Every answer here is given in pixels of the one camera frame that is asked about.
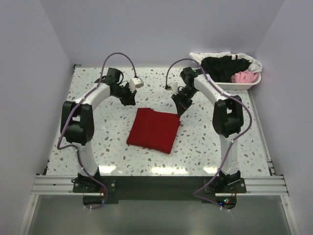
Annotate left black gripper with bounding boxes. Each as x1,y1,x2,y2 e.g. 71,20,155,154
112,83,137,107

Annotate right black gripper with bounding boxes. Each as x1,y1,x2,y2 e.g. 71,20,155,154
172,86,198,117

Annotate red t shirt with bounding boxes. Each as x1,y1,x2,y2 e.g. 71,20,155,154
127,108,180,154

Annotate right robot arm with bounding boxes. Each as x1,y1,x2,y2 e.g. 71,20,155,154
171,67,244,192

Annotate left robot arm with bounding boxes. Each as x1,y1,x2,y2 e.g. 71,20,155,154
57,68,144,192

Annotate white laundry basket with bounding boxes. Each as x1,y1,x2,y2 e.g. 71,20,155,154
216,72,261,90

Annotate black garment in basket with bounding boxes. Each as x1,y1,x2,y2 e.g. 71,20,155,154
201,56,251,83

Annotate pink garment in basket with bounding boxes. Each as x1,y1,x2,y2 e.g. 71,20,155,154
231,71,259,84

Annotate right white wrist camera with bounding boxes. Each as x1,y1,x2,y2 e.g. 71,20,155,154
165,82,179,94

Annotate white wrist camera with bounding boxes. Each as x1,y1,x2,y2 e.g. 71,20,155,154
165,82,179,94
129,77,144,91

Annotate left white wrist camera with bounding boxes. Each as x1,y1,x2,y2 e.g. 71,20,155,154
129,77,144,91

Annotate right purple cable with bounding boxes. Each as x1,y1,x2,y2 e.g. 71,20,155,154
165,58,252,205

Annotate purple cable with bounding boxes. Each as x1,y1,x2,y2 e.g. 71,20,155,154
57,52,138,183
165,58,252,205

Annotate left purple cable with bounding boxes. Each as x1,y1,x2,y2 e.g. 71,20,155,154
57,52,138,183

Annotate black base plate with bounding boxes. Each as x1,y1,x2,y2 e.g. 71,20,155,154
71,176,247,209

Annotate aluminium frame rail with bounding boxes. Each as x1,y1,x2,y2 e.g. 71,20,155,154
31,175,289,196

